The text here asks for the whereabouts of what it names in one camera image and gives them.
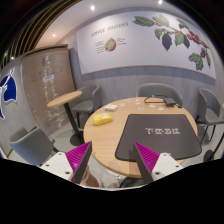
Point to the grey chair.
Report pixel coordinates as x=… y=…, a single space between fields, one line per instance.
x=209 y=109
x=89 y=101
x=159 y=90
x=34 y=147

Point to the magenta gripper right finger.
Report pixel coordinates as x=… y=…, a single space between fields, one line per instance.
x=146 y=160

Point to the dark grey mouse mat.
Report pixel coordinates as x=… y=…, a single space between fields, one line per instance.
x=163 y=133

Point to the yellow mouse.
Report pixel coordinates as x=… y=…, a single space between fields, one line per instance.
x=100 y=119

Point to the grey chair front left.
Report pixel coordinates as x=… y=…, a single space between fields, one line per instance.
x=34 y=147

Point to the grey chair back left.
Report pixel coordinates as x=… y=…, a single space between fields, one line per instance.
x=89 y=101

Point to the small wooden side table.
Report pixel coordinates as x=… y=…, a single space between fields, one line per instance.
x=76 y=138

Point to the grey chair right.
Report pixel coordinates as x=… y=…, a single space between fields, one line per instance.
x=209 y=109

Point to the brown wooden door panel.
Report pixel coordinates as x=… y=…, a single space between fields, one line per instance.
x=46 y=74

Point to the grey chair back centre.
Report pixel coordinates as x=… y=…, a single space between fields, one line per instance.
x=159 y=90

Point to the white tissue pack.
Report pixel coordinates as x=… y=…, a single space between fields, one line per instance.
x=111 y=107

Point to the coffee plant wall poster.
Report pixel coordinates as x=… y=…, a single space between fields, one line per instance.
x=143 y=38

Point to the blue white wall logo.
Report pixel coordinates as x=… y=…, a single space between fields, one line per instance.
x=8 y=90

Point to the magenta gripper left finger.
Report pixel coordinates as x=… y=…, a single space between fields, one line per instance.
x=78 y=159

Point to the round wooden table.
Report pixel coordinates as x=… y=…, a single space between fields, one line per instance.
x=105 y=138

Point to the black power adapter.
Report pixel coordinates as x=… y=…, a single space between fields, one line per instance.
x=169 y=101

